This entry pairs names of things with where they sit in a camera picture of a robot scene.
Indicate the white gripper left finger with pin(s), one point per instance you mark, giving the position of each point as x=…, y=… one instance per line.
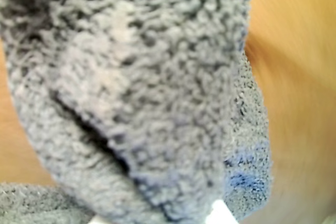
x=97, y=221

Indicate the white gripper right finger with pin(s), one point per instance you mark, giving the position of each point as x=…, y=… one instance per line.
x=221, y=213

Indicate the grey terry towel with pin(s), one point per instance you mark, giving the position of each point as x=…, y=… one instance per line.
x=131, y=77

